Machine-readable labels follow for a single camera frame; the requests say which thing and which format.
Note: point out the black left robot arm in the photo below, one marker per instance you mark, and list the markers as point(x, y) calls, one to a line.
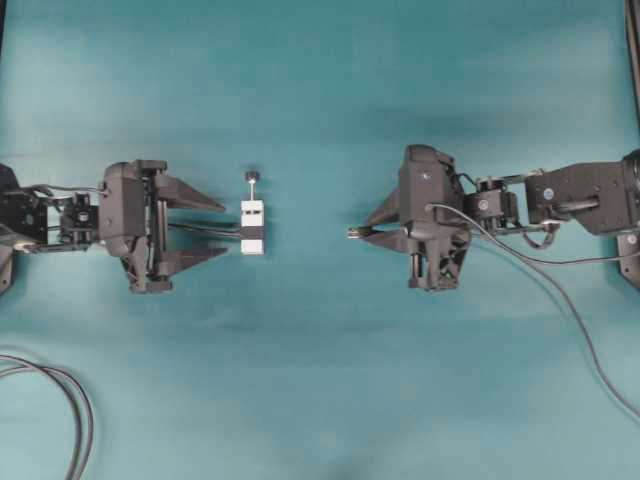
point(52, 219)

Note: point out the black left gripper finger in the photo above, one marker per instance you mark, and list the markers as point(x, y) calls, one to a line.
point(176, 194)
point(173, 262)

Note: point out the black frame post right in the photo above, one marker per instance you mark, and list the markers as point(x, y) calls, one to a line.
point(631, 18)

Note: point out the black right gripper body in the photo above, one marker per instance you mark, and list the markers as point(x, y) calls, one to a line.
point(430, 200)

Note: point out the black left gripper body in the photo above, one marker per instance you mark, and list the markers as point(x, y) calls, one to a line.
point(123, 225)

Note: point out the black frame post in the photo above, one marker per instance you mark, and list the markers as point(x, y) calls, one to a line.
point(3, 7)
point(631, 18)

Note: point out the black frame post left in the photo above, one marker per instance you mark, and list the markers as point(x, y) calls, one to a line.
point(3, 7)

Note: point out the white clamp connector holder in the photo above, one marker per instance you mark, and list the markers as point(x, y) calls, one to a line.
point(252, 226)

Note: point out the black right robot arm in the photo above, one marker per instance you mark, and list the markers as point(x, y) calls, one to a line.
point(603, 197)

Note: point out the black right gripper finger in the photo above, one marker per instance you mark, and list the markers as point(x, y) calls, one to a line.
point(387, 212)
point(395, 239)

